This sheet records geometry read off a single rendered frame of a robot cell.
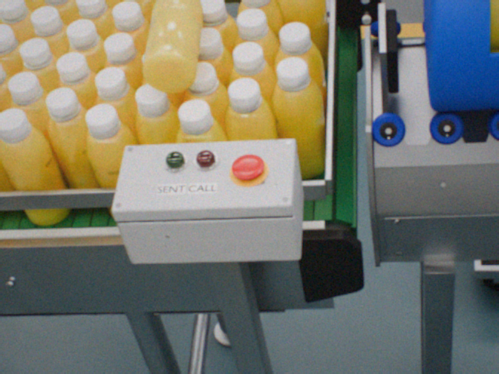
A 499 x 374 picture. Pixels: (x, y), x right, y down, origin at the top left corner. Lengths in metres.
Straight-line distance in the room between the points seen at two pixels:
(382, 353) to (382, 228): 0.82
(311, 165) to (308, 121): 0.08
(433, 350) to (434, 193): 0.47
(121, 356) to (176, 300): 0.91
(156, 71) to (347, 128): 0.33
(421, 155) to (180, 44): 0.36
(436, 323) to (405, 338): 0.56
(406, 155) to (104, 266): 0.44
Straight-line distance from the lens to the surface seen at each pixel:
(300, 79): 1.21
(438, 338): 1.71
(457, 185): 1.34
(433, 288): 1.59
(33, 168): 1.27
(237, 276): 1.20
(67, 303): 1.45
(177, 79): 1.20
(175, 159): 1.09
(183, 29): 1.21
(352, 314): 2.26
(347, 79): 1.46
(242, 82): 1.21
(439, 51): 1.15
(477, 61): 1.16
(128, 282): 1.38
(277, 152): 1.09
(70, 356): 2.33
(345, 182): 1.32
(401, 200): 1.35
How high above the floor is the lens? 1.89
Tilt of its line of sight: 48 degrees down
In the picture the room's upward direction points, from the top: 12 degrees counter-clockwise
